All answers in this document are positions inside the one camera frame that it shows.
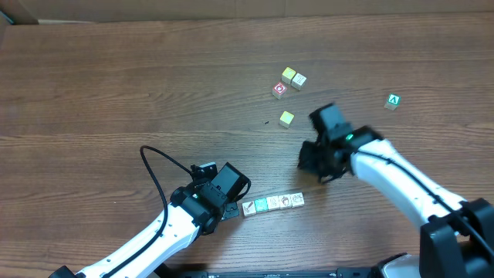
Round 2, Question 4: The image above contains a hammer picture wooden block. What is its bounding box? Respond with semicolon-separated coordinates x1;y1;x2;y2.
242;201;257;217

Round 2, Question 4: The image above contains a green framed wooden block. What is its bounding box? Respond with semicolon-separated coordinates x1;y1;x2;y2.
254;198;269;213

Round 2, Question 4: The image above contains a number two wooden block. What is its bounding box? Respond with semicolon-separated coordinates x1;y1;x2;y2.
266;195;280;211

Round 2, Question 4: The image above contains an animal picture wooden block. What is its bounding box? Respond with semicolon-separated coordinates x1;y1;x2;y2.
290;192;305;208

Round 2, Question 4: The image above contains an acorn picture wooden block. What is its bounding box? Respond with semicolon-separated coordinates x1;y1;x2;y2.
278;194;293;209

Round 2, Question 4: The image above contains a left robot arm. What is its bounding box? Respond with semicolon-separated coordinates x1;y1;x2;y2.
50;162;251;278

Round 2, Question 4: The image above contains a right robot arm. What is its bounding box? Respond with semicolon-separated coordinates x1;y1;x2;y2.
298;103;493;278

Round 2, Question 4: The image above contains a yellow wooden block middle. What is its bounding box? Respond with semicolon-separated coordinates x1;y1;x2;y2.
279;111;294;128

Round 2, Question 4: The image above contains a yellow wooden block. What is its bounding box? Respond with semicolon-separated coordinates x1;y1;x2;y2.
279;111;294;128
281;66;296;85

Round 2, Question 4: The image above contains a white wooden block far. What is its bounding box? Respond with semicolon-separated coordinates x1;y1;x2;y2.
291;73;306;90

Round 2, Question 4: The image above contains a red apple wooden block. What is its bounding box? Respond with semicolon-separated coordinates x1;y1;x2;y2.
272;82;287;100

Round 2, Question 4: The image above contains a green letter wooden block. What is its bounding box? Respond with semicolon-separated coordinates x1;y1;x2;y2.
384;93;401;110

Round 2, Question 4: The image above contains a yellow top wooden block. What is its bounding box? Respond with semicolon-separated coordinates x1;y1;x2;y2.
281;66;296;85

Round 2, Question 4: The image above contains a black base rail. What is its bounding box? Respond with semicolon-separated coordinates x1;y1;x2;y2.
149;264;382;278

